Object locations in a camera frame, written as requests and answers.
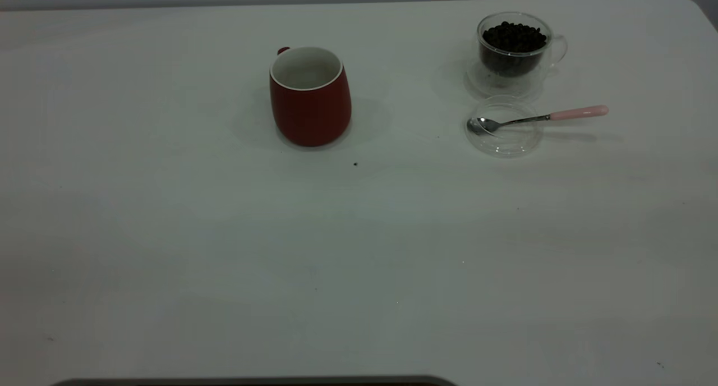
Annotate red ceramic mug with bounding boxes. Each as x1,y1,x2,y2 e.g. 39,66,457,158
269,45,353,148

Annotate metal spoon with pink handle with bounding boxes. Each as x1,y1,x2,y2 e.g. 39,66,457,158
467,105,610,137

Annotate clear round glass lid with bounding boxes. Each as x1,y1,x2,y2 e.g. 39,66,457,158
465,95,545,158

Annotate dark coffee beans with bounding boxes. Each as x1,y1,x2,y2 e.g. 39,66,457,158
481,21,548,76

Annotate clear glass saucer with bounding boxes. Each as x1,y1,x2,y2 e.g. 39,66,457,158
464,54,546,100

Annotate clear glass cup with handle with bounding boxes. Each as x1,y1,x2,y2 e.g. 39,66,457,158
477,12,568,79

